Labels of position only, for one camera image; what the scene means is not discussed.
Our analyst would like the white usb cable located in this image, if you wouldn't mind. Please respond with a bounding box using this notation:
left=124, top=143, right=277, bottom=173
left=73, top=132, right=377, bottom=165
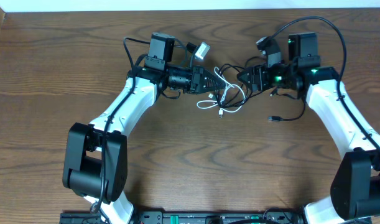
left=196, top=66, right=246, bottom=119

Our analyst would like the black usb cable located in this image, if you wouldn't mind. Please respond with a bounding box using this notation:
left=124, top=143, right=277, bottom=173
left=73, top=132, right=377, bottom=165
left=213, top=55, right=307, bottom=123

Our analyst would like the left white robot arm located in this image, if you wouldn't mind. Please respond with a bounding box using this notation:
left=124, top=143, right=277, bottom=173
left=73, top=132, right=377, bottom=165
left=60, top=32, right=226, bottom=223

